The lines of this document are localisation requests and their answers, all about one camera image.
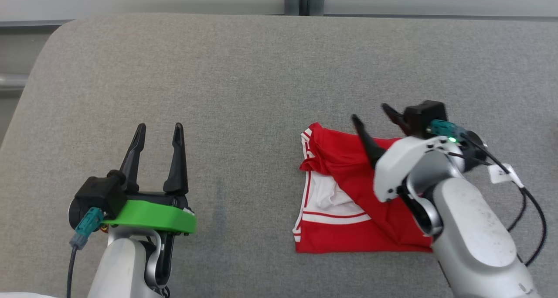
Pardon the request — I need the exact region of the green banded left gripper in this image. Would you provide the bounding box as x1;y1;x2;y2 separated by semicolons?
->
67;123;197;236

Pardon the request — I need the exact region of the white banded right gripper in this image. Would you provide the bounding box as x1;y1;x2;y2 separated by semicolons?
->
351;103;489;203

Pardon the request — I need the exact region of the red white number jersey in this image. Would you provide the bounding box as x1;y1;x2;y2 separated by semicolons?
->
293;123;435;254

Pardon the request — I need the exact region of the grey fabric sofa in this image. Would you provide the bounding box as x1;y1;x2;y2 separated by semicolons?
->
0;14;558;298

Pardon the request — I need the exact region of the grey horizontal bar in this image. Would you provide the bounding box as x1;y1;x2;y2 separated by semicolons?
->
0;73;31;90

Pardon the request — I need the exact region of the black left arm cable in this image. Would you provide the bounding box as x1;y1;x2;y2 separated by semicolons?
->
66;207;105;298

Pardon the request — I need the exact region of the white right cable tag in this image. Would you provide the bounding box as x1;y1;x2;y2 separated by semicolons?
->
487;163;524;189

